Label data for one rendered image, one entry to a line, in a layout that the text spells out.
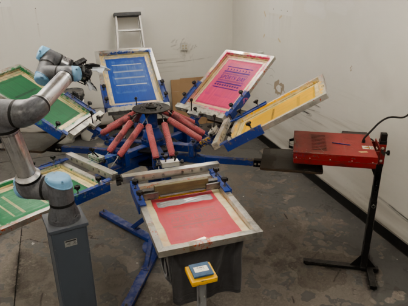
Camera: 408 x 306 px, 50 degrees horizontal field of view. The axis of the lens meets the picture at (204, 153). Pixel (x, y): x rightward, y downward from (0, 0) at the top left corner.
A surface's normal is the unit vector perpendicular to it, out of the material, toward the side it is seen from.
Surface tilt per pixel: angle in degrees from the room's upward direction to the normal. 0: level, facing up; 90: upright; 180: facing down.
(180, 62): 90
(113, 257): 0
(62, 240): 90
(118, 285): 0
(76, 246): 90
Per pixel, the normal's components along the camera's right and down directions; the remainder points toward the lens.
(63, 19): 0.32, 0.36
